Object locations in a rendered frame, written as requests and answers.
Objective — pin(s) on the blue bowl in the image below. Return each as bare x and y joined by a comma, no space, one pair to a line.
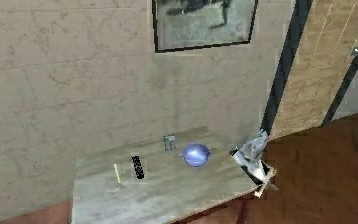
196,154

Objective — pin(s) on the clear glass cup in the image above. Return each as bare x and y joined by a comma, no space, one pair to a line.
169,142

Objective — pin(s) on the black remote control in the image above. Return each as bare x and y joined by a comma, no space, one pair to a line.
138,167

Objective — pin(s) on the grey wooden table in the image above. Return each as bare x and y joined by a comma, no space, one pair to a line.
160,186

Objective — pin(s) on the grey crumpled newspaper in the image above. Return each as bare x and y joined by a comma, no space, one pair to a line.
252,156

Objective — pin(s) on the yellow pencil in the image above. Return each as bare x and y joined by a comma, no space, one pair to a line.
117,173

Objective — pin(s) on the light wooden room door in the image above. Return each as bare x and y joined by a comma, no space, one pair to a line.
315,63

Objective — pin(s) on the black framed wall picture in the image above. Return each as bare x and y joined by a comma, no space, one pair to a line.
203,23

